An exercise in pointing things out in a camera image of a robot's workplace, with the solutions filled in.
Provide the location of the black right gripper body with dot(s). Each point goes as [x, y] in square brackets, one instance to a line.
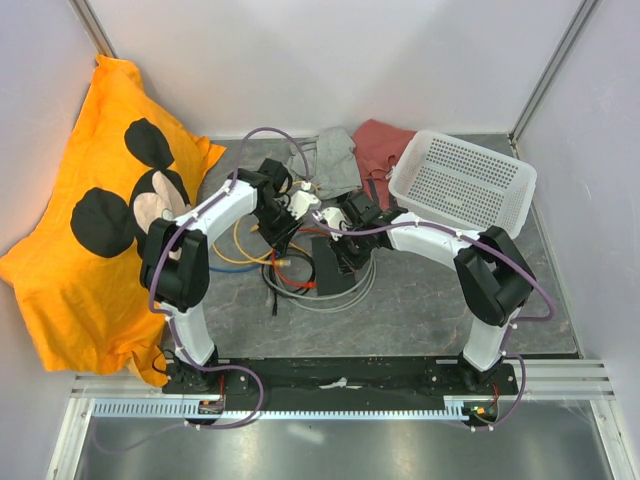
[354, 250]

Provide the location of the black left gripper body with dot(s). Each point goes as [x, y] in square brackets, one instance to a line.
[275, 222]

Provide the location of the black network switch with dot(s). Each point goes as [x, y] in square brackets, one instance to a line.
[336, 263]

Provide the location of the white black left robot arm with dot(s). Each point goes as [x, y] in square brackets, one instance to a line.
[175, 262]

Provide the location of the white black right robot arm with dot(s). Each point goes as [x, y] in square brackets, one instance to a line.
[494, 277]

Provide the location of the grey cloth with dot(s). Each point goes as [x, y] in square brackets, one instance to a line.
[332, 164]

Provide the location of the red cloth with navy trim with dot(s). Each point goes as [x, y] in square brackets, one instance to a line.
[378, 148]

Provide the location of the white perforated plastic basket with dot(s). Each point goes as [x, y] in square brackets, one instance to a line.
[450, 181]

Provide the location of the orange Mickey Mouse pillow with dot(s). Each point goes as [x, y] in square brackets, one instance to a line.
[76, 280]

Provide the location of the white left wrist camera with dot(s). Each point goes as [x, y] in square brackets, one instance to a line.
[303, 200]

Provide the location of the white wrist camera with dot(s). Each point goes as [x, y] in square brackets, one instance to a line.
[333, 218]
[303, 200]

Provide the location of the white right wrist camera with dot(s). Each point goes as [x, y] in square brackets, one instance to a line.
[333, 218]

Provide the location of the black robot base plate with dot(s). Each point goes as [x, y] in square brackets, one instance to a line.
[392, 381]

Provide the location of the grey slotted cable duct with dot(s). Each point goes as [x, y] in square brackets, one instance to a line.
[196, 409]

